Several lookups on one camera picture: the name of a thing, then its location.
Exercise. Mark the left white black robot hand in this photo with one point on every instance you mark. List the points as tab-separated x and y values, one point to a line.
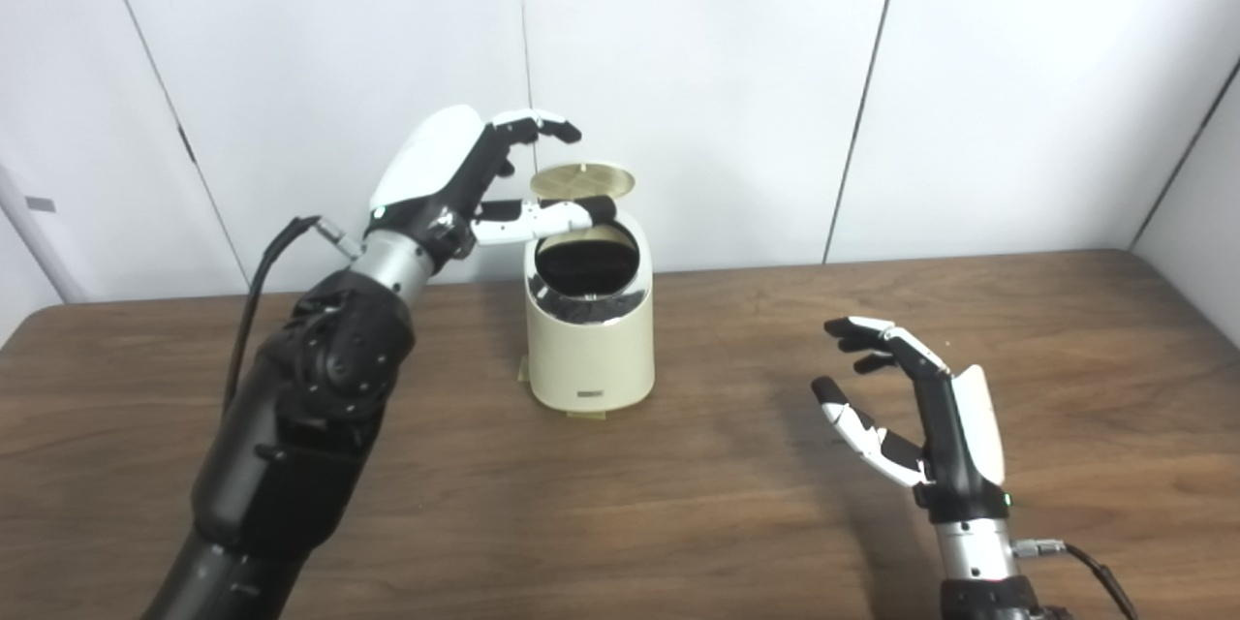
431	165

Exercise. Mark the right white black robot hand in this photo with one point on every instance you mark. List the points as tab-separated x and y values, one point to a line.
954	455

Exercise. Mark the cream-colored lidded bin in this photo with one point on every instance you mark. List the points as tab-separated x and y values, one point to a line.
591	354

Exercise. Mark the small gray wall label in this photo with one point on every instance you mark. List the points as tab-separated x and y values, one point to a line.
40	204

